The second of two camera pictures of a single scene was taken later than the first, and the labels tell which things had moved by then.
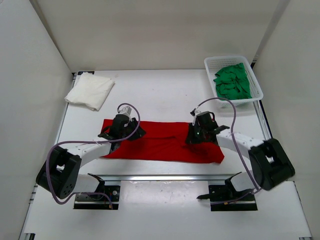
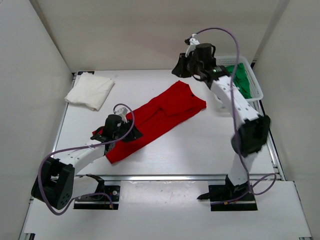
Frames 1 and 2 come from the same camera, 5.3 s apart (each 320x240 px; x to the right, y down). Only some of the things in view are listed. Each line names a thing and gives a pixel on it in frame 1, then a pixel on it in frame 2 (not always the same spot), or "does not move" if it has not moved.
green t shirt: (232, 83) does not move
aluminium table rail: (164, 177) does not move
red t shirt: (163, 141) -> (156, 119)
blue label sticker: (80, 72) does not move
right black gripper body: (197, 134) -> (189, 67)
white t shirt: (90, 91) does not move
